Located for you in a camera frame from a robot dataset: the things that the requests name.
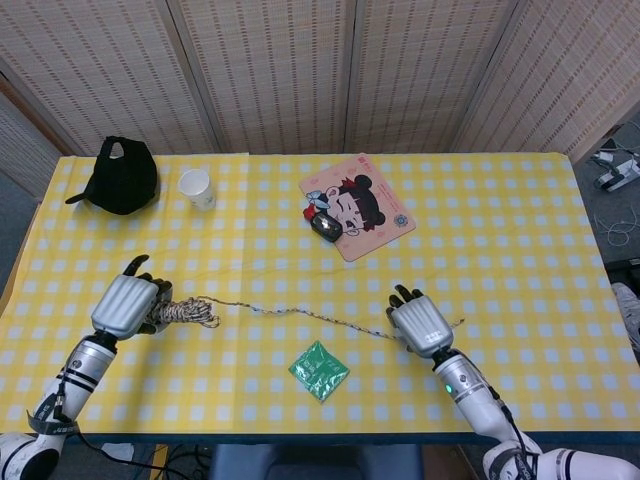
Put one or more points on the grey white floor device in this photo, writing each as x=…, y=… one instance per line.
x=617, y=175

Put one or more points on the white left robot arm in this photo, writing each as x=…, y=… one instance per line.
x=80, y=370

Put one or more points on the white floor paper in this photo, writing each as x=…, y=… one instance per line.
x=120, y=451

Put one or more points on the yellow checked tablecloth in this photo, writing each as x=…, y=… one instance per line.
x=450, y=250

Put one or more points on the blue chair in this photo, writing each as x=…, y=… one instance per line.
x=320, y=465

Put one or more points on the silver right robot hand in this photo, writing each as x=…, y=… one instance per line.
x=422, y=325

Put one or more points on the yellow floor strip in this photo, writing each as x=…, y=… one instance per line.
x=160, y=462

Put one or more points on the grey cloth bundle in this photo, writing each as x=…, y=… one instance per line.
x=627, y=310

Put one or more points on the black floor box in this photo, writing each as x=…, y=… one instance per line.
x=625, y=270

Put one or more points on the pink cartoon mouse pad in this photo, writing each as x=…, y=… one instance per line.
x=385, y=200

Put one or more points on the green foil packet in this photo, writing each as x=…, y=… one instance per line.
x=317, y=372

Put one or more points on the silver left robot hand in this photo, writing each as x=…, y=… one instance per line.
x=125, y=305

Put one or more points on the bamboo folding screen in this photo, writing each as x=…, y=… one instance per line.
x=280, y=75

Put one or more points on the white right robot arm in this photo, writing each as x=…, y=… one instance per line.
x=470, y=395

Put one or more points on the white paper cup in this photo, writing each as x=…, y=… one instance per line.
x=195, y=185

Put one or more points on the black glossy computer mouse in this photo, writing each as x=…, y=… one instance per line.
x=326, y=227

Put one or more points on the small red black trinket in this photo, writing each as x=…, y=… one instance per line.
x=310, y=212

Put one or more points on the black baseball cap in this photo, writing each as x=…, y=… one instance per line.
x=125, y=180

